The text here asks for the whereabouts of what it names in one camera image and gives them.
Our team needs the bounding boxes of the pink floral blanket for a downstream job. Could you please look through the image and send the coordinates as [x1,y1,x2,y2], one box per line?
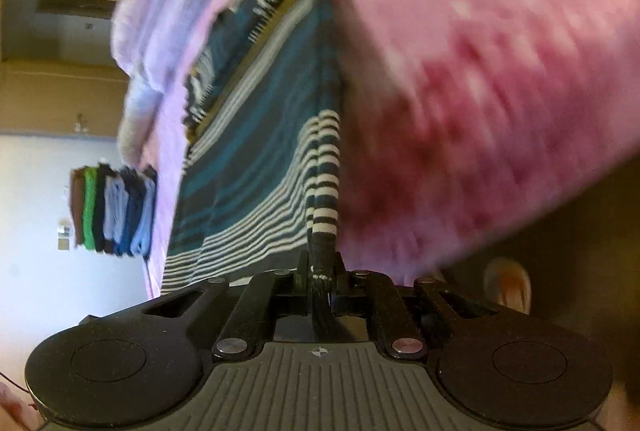
[317,0,640,284]

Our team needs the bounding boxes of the pink slipper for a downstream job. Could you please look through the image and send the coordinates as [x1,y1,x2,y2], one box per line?
[483,257,532,315]

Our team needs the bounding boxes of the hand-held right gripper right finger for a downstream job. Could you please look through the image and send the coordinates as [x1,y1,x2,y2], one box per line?
[327,252,497,357]

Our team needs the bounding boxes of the stack of folded clothes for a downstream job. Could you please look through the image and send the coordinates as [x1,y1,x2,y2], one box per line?
[69,161,160,260]

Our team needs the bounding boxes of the teal striped garment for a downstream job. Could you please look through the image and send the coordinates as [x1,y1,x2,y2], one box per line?
[161,0,372,343]

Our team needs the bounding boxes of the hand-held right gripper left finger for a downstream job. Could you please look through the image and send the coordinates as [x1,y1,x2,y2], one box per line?
[142,250,317,360]

